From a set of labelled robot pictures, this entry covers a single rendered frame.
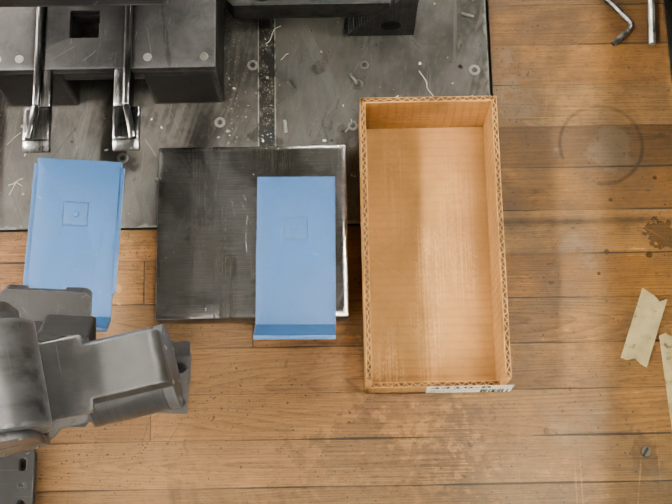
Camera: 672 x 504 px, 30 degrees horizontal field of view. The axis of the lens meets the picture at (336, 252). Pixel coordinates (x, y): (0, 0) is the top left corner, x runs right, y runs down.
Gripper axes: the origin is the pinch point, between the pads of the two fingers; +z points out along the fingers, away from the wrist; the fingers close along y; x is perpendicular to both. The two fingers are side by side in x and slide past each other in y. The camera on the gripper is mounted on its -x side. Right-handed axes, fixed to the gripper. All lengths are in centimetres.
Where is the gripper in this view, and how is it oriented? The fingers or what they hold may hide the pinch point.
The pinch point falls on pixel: (60, 323)
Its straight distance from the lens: 102.5
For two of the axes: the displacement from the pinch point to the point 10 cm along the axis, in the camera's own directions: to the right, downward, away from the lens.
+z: -0.9, -2.2, 9.7
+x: -9.9, -0.4, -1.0
